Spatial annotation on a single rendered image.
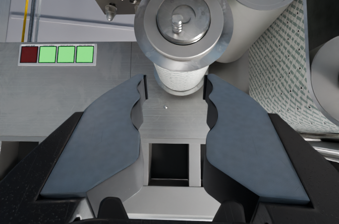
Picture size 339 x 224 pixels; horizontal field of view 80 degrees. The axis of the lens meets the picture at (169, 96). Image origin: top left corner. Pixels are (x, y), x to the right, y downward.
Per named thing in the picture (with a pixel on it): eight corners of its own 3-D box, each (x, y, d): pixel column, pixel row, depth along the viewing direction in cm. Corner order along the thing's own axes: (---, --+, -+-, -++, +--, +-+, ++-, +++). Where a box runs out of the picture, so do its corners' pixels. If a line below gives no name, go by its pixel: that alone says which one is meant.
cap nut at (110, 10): (114, 4, 64) (114, 18, 63) (118, 11, 68) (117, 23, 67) (103, 4, 64) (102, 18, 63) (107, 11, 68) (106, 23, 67)
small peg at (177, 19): (182, 24, 25) (171, 22, 25) (181, 34, 28) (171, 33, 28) (183, 13, 25) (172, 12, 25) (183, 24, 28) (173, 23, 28)
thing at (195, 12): (219, 2, 28) (198, 49, 27) (216, 9, 30) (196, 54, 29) (169, -17, 29) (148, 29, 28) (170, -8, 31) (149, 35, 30)
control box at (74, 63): (96, 43, 64) (95, 65, 63) (97, 44, 65) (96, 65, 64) (19, 44, 65) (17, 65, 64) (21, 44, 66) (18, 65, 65)
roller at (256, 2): (302, -65, 31) (308, 9, 29) (246, 20, 56) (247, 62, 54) (222, -63, 31) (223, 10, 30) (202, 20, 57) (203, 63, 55)
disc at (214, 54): (232, -24, 31) (235, 71, 29) (231, -22, 31) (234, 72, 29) (135, -22, 31) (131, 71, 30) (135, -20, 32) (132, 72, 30)
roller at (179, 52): (222, -19, 30) (225, 57, 28) (202, 47, 55) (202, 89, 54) (144, -17, 30) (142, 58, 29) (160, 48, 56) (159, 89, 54)
